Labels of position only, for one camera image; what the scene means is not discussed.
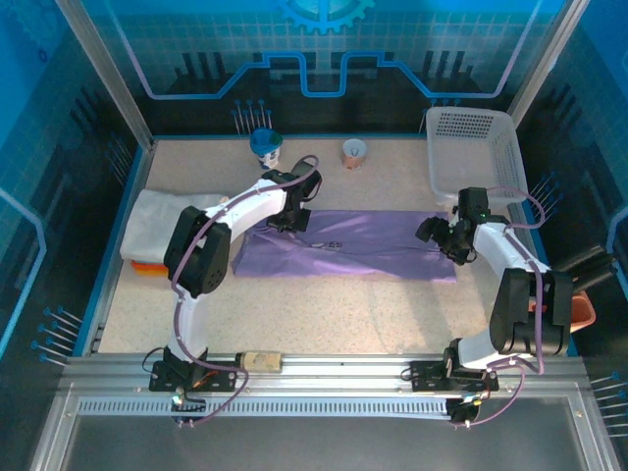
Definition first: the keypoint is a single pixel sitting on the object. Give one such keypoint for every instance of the white perforated plastic basket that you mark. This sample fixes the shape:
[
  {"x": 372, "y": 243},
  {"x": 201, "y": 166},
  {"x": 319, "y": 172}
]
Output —
[{"x": 510, "y": 157}]

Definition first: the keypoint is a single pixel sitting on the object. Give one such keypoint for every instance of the grey metal front panel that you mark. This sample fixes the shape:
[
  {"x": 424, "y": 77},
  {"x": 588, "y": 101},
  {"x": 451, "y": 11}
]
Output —
[{"x": 314, "y": 446}]

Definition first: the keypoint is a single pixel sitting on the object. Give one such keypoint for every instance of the aluminium frame post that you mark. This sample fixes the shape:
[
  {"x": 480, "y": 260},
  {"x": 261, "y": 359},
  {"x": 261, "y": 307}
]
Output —
[
  {"x": 545, "y": 56},
  {"x": 110, "y": 73}
]

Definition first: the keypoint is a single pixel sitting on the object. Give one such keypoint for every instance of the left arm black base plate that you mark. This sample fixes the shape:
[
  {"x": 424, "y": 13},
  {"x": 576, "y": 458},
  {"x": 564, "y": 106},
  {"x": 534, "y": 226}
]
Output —
[{"x": 225, "y": 380}]

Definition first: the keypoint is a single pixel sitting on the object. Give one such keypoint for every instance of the beige tape block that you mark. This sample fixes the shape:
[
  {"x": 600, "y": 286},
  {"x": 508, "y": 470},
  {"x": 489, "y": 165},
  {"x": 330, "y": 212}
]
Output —
[{"x": 260, "y": 362}]

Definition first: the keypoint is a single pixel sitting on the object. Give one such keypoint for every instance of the brown paper cup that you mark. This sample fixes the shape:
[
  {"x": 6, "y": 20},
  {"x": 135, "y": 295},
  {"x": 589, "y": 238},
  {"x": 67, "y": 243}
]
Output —
[{"x": 354, "y": 154}]

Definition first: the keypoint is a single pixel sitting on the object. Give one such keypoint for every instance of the purple t-shirt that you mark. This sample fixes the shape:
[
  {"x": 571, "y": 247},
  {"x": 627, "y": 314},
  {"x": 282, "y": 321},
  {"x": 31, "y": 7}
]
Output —
[{"x": 353, "y": 255}]

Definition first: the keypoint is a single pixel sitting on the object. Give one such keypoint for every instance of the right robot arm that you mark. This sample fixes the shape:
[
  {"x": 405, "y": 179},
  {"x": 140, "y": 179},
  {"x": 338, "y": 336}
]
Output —
[{"x": 500, "y": 245}]

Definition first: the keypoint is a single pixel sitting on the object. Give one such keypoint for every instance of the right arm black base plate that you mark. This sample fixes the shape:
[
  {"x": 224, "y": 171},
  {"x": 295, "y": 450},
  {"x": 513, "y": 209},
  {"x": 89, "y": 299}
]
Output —
[{"x": 427, "y": 375}]

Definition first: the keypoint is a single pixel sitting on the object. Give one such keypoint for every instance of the white cup with blue lid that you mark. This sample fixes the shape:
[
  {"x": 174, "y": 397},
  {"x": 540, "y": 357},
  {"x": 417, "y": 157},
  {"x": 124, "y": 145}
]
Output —
[{"x": 266, "y": 147}]

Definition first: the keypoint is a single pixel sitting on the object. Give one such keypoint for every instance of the aluminium mounting rail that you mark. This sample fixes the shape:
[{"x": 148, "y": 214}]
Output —
[{"x": 343, "y": 373}]

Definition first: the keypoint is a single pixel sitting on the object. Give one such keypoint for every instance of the orange plastic container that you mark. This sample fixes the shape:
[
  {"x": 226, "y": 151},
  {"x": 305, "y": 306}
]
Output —
[{"x": 584, "y": 314}]

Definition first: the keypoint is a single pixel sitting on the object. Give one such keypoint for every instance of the white folded t-shirt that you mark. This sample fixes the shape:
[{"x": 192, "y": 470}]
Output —
[{"x": 147, "y": 221}]

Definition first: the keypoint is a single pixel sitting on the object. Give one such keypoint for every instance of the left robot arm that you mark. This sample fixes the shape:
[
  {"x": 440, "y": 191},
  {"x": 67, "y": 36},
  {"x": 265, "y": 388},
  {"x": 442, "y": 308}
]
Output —
[{"x": 245, "y": 206}]

